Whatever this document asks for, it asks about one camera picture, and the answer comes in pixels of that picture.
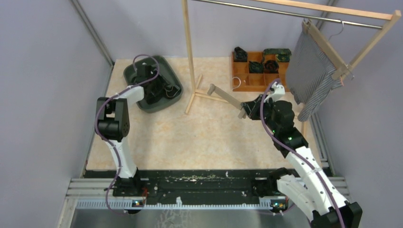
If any grey striped underwear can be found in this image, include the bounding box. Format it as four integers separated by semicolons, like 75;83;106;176
286;32;342;122

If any rolled black sock top-left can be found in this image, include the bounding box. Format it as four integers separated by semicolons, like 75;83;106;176
233;47;248;62

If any rolled dark sock middle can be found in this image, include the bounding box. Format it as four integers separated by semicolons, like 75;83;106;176
249;61;264;74

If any purple cable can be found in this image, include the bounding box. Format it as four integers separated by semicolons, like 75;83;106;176
94;54;161;216
259;78;347;228

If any black underwear orange trim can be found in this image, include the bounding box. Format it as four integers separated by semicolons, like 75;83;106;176
167;84;181;99

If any green plastic basin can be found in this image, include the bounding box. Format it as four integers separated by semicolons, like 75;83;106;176
123;56;183;113

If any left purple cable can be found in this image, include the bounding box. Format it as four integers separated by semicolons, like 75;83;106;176
94;54;161;216

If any wooden compartment tray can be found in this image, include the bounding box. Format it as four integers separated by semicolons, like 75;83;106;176
230;51;289;92

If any metal hanging rod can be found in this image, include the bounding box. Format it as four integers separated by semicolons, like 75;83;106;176
195;0;383;30

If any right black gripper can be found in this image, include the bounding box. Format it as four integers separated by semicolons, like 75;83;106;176
243;95;279;134

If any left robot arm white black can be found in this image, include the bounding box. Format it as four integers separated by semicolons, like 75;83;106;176
94;63;160;197

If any rolled black red sock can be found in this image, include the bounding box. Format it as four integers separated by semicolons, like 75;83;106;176
263;60;279;74

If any folded green camouflage cloth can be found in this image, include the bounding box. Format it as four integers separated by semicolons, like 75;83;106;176
263;48;292;62

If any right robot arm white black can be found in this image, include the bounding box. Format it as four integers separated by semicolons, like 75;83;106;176
241;95;363;228

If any wooden clothes rack frame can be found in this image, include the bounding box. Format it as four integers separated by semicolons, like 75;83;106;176
181;0;402;139

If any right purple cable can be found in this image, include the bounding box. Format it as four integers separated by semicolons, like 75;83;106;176
259;78;347;228

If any wooden clip hanger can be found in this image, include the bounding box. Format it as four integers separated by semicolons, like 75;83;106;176
302;19;350;81
207;84;247;119

